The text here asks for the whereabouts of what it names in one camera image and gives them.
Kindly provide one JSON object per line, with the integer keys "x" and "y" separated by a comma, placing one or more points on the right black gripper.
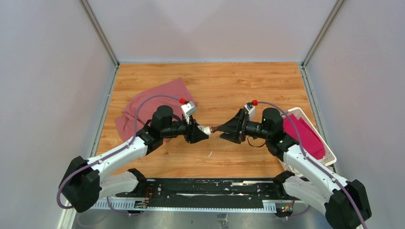
{"x": 237, "y": 125}

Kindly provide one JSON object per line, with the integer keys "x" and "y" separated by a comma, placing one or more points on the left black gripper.
{"x": 193, "y": 134}

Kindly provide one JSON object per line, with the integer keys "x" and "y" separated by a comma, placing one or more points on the white pipe elbow fitting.
{"x": 207, "y": 130}

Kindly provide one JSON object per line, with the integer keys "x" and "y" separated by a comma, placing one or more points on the brown metal water faucet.
{"x": 213, "y": 129}

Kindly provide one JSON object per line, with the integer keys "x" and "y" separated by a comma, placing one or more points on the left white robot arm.
{"x": 88, "y": 180}

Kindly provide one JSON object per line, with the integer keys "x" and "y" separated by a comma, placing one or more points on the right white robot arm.
{"x": 344, "y": 203}

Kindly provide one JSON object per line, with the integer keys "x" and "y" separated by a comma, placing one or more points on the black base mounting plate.
{"x": 208, "y": 193}

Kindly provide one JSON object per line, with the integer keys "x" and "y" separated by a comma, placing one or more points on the magenta cloth in basket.
{"x": 310, "y": 141}

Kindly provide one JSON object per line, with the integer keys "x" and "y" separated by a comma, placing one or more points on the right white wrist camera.
{"x": 250, "y": 110}

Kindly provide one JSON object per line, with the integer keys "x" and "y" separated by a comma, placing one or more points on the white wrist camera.
{"x": 250, "y": 110}
{"x": 188, "y": 109}

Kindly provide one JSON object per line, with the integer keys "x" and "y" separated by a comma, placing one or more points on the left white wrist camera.
{"x": 188, "y": 109}

